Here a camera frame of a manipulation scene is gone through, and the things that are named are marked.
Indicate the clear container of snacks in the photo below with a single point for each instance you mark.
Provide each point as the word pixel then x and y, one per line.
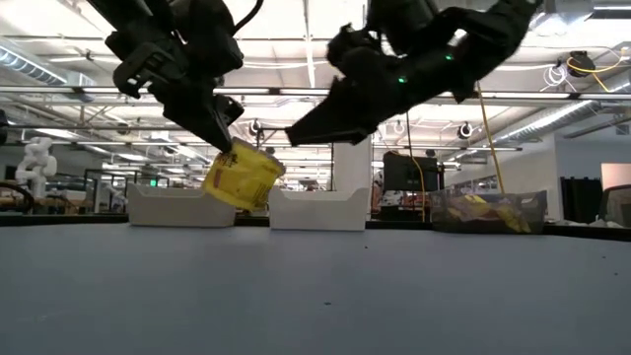
pixel 537 207

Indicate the white plastic bin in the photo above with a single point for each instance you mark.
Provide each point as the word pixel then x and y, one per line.
pixel 320 209

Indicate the black aluminium table frame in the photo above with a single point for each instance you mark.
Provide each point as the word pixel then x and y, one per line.
pixel 254 220

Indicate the light grey plastic bin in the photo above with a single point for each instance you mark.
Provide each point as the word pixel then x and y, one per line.
pixel 182 207

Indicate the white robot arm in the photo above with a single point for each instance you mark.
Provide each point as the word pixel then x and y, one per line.
pixel 34 163

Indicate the yellow pink candy pack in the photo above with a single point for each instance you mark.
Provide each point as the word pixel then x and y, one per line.
pixel 473 200
pixel 512 219

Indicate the black monitor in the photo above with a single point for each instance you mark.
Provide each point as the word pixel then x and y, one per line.
pixel 409 172

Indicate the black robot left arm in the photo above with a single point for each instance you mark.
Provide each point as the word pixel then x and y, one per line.
pixel 197 29

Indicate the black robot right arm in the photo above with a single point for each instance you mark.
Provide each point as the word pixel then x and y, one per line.
pixel 473 39

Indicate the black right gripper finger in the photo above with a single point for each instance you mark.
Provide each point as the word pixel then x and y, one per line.
pixel 340 123

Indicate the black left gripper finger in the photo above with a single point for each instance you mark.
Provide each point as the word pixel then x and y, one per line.
pixel 207 125

